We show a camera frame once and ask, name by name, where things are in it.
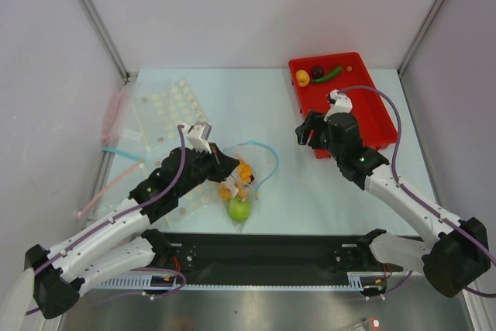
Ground right corner aluminium post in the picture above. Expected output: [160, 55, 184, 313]
[397, 0, 447, 79]

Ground corner aluminium post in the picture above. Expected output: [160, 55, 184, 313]
[397, 0, 447, 79]
[77, 0, 130, 85]

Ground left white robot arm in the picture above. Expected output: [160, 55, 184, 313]
[24, 143, 239, 319]

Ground green toy chili pepper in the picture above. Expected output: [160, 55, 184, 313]
[311, 66, 343, 84]

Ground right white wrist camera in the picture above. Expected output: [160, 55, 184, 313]
[324, 90, 353, 121]

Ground pink zipper clear bag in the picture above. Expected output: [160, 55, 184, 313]
[76, 87, 144, 220]

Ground left corner aluminium post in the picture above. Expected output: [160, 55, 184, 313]
[77, 0, 130, 85]

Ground aluminium frame rail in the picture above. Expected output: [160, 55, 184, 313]
[53, 241, 477, 281]

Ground red plastic tray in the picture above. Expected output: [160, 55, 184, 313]
[288, 52, 398, 150]

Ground yellow toy fruit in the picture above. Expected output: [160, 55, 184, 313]
[295, 70, 311, 87]

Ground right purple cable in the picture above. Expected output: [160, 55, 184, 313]
[335, 85, 496, 301]

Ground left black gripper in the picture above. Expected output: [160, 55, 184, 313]
[175, 142, 239, 198]

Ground blue zipper clear bag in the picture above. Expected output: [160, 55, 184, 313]
[217, 140, 280, 233]

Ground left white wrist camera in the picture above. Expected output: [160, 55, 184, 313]
[181, 121, 212, 153]

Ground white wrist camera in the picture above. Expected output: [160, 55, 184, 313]
[181, 121, 212, 153]
[324, 90, 353, 121]

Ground dark mangosteen toy back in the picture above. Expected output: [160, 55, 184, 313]
[311, 66, 325, 80]

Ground white slotted cable duct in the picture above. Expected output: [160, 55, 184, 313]
[97, 274, 372, 291]

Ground orange toy fruit pieces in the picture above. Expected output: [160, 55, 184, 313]
[218, 159, 254, 201]

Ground dotted clear zip bag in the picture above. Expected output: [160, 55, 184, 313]
[129, 79, 215, 231]

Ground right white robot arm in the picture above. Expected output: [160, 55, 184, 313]
[295, 111, 491, 298]

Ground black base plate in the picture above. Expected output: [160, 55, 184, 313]
[126, 232, 404, 286]

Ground green toy apple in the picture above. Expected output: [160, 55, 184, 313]
[227, 197, 251, 222]

